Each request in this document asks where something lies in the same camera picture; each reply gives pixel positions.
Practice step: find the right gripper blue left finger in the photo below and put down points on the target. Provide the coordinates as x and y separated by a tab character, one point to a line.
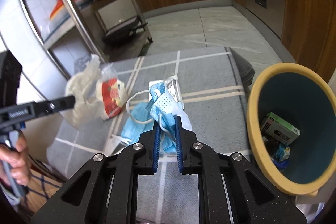
147	164

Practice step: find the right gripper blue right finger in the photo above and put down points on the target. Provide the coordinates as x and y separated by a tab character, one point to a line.
187	161

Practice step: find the blue surgical masks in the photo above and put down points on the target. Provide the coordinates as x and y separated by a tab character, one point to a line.
160	103

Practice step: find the clear plastic bag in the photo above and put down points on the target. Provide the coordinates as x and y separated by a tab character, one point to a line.
86	87

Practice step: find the green white medicine box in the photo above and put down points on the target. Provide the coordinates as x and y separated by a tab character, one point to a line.
279	129

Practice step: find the blue silver foil wrapper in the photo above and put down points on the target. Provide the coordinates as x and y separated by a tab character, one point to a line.
281	157

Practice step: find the red floral paper packet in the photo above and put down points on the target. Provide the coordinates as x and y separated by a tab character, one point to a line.
113	96

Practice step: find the teal yellow-rimmed trash bin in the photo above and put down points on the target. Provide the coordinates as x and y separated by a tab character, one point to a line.
302	98

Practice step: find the person's left hand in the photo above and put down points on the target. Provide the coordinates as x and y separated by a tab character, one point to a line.
19	160

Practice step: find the grey plaid cushion mat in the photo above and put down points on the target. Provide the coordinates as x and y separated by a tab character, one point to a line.
212	83

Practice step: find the black pan on shelf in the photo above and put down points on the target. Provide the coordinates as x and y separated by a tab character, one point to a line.
123	32

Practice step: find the stainless steel shelf rack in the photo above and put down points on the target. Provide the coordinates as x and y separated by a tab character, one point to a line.
66	31

